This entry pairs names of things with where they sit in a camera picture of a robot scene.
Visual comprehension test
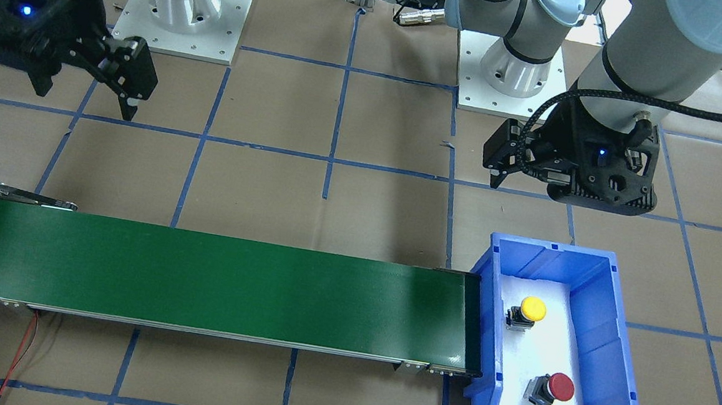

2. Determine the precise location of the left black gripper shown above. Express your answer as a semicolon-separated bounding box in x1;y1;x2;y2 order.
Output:
482;97;660;205

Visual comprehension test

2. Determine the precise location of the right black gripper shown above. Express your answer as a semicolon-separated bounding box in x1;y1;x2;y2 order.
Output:
21;0;159;122

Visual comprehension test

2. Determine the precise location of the yellow push button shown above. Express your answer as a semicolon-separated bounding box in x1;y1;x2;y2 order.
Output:
505;296;548;332

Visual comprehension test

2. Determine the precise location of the red push button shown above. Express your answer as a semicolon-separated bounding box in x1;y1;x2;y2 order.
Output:
523;372;576;405

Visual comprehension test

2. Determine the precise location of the green conveyor belt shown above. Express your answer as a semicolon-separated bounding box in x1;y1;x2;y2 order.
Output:
0;197;481;376

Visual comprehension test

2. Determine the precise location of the blue source bin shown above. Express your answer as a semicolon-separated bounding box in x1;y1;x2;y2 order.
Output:
464;233;639;405

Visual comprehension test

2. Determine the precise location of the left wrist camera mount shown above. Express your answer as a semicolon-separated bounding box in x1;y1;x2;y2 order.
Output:
546;120;660;216

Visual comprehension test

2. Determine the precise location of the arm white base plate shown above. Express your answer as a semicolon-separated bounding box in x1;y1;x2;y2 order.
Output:
457;30;567;120
112;0;252;66

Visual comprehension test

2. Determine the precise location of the red black power wire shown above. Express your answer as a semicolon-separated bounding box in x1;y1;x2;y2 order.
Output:
0;308;43;403

